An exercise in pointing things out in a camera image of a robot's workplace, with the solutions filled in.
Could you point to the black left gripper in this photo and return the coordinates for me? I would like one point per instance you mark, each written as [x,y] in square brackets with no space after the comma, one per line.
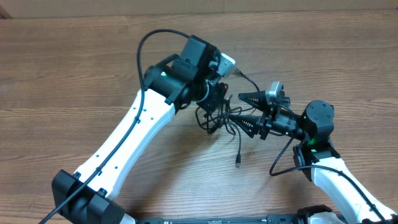
[217,91]

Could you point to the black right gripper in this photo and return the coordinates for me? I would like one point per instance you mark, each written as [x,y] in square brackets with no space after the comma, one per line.
[264,118]

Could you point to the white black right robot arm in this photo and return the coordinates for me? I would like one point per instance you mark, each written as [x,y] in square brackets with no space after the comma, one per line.
[315,154]

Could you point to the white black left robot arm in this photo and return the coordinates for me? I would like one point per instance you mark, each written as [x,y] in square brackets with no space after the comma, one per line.
[194,76]

